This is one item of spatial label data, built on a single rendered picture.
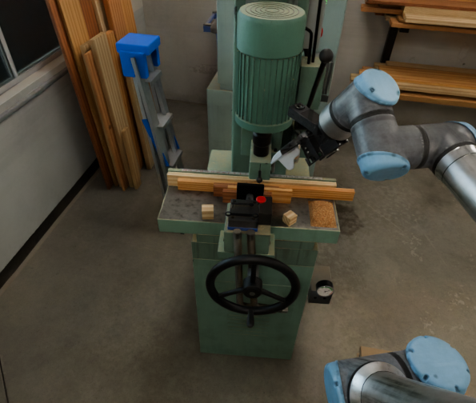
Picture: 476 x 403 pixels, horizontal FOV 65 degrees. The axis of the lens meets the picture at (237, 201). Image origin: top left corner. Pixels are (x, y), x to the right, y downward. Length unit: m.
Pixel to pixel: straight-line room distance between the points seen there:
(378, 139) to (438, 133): 0.12
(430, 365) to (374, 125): 0.60
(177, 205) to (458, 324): 1.66
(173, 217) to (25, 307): 1.29
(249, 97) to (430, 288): 1.73
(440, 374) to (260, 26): 0.92
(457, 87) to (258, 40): 2.42
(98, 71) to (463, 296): 2.45
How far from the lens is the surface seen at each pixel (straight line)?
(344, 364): 1.04
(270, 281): 1.45
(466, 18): 3.06
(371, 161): 0.77
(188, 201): 1.32
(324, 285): 1.37
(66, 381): 2.05
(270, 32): 0.99
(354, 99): 0.82
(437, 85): 3.22
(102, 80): 2.46
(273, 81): 1.04
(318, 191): 1.34
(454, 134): 0.85
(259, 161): 1.21
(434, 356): 1.10
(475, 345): 2.36
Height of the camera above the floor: 1.77
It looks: 42 degrees down
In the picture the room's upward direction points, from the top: 2 degrees clockwise
